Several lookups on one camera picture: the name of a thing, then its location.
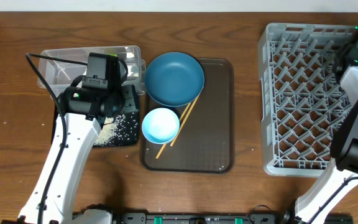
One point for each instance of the light blue bowl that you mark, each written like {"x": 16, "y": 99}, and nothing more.
{"x": 160, "y": 125}

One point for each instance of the pile of white rice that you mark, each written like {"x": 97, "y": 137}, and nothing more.
{"x": 123, "y": 130}

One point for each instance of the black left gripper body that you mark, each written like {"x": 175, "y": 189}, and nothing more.
{"x": 116, "y": 101}

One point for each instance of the brown serving tray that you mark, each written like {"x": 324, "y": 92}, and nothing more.
{"x": 206, "y": 142}

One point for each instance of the dark blue plate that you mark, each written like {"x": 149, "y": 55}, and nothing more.
{"x": 174, "y": 79}

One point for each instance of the clear plastic waste bin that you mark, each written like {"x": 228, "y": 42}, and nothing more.
{"x": 59, "y": 75}

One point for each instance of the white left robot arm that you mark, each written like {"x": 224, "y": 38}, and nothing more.
{"x": 52, "y": 200}

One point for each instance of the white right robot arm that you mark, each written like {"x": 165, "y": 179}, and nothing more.
{"x": 341, "y": 175}

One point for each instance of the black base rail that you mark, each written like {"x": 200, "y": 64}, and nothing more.
{"x": 144, "y": 218}

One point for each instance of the black waste tray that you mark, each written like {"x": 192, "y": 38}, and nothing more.
{"x": 80, "y": 132}

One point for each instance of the grey dishwasher rack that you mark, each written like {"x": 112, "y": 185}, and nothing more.
{"x": 302, "y": 103}

